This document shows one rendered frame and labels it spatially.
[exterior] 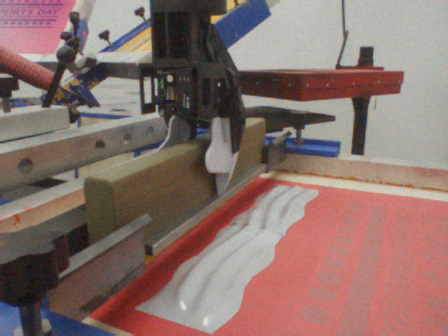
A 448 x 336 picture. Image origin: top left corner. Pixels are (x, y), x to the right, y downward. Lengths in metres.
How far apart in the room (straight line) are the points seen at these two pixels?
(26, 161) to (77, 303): 0.32
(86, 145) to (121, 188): 0.32
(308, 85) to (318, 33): 1.17
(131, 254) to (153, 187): 0.06
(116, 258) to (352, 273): 0.22
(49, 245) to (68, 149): 0.40
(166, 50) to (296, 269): 0.25
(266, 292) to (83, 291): 0.15
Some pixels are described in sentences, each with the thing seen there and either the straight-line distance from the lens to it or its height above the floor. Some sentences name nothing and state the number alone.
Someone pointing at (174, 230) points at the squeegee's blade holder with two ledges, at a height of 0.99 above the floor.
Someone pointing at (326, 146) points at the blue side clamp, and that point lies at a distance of 0.71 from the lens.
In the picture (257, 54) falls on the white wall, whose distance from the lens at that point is 2.55.
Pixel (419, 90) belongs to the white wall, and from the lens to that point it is 2.40.
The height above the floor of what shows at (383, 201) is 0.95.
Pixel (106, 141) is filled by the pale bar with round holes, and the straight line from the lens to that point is 0.66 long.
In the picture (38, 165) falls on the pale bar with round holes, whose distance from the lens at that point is 0.57.
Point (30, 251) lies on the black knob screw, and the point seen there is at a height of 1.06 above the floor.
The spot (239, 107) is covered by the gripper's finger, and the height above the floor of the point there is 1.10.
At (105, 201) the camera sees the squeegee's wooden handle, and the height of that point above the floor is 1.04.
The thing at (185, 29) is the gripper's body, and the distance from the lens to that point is 0.41.
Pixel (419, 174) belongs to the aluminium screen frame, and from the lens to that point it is 0.67.
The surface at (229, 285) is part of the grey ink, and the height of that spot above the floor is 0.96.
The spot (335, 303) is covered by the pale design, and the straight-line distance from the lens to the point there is 0.35.
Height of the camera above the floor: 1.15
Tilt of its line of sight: 15 degrees down
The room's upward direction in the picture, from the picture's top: straight up
